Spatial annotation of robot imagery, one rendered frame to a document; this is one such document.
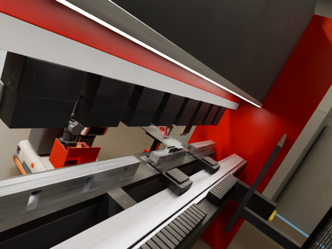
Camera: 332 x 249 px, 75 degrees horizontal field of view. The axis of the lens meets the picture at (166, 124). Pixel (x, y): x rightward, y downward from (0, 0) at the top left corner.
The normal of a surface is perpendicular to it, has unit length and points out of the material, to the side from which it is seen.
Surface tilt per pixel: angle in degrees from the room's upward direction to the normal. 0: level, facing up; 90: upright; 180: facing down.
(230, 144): 90
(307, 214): 90
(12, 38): 90
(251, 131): 90
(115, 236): 0
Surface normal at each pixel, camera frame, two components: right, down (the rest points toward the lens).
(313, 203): -0.57, -0.04
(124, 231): 0.41, -0.88
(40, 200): 0.76, 0.47
